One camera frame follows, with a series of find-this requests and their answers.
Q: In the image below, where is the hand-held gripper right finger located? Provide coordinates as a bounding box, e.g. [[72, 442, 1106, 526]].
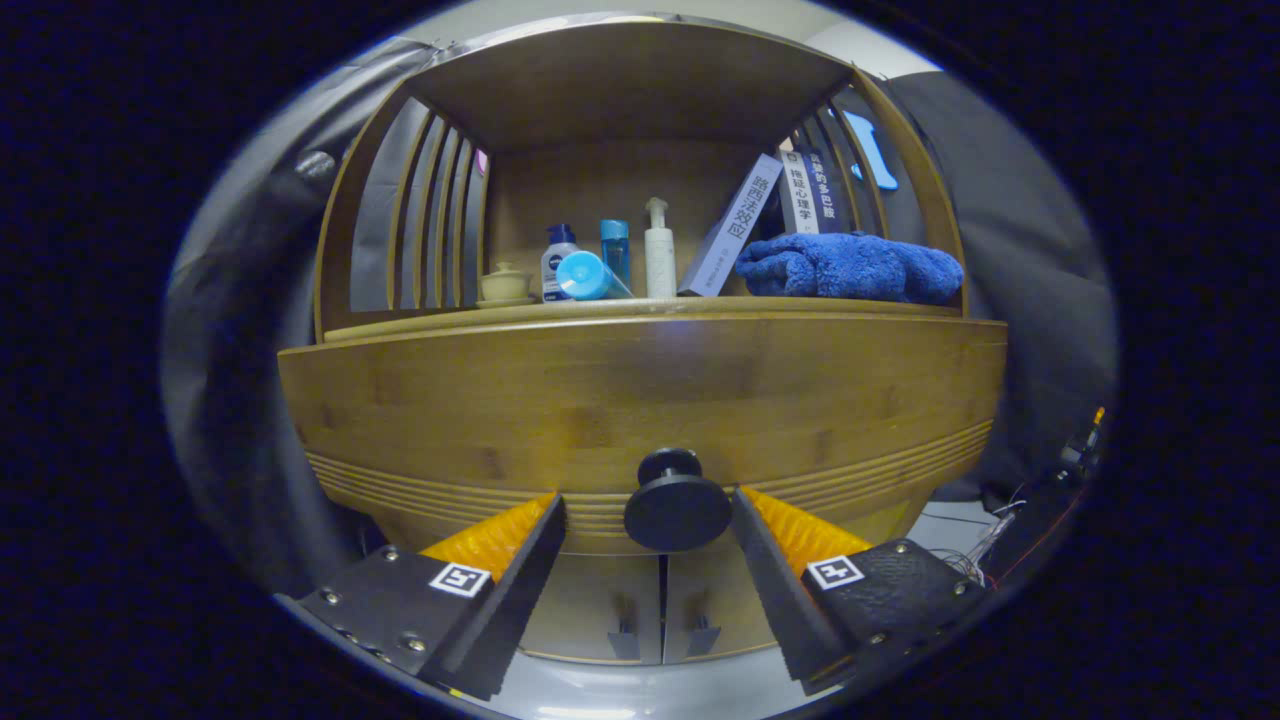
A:
[[728, 488, 993, 698]]

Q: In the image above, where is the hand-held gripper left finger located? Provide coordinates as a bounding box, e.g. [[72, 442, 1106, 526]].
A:
[[297, 493, 567, 703]]

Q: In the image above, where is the black drawer knob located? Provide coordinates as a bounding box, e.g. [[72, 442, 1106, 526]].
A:
[[623, 447, 734, 553]]

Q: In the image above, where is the wooden drawer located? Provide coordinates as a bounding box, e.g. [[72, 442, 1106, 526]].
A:
[[277, 312, 1009, 556]]

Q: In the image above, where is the white and blue tube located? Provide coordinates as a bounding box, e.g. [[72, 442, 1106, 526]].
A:
[[556, 250, 636, 302]]

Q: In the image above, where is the wooden cabinet door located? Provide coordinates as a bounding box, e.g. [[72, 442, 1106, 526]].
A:
[[520, 553, 663, 666], [662, 550, 791, 663]]

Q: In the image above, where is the wooden countertop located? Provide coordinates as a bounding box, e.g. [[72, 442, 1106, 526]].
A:
[[325, 296, 966, 328]]

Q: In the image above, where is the wooden cabinet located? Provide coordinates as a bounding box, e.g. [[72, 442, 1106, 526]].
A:
[[277, 20, 1009, 666]]

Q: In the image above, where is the beige lidded teacup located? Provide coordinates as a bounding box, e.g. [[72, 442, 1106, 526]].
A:
[[476, 262, 536, 309]]

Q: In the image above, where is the blue towel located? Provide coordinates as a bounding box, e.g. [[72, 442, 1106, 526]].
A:
[[735, 231, 966, 306]]

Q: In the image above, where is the white lotion bottle blue cap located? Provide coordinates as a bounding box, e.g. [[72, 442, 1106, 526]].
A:
[[540, 224, 581, 303]]

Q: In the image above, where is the white pump bottle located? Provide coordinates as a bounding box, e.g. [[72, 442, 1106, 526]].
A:
[[644, 197, 677, 299]]

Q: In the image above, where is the clear blue bottle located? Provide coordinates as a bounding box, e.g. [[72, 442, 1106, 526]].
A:
[[600, 219, 632, 291]]

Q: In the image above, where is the lavender book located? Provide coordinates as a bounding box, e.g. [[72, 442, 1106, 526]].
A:
[[678, 153, 784, 298]]

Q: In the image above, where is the white spine book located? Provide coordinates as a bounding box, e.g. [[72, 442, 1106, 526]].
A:
[[780, 150, 821, 236]]

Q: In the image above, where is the dark blue book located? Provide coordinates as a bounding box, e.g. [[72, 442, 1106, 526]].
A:
[[808, 150, 846, 235]]

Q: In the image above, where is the dark equipment with cables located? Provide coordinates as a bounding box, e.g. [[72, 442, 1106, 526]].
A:
[[940, 405, 1106, 591]]

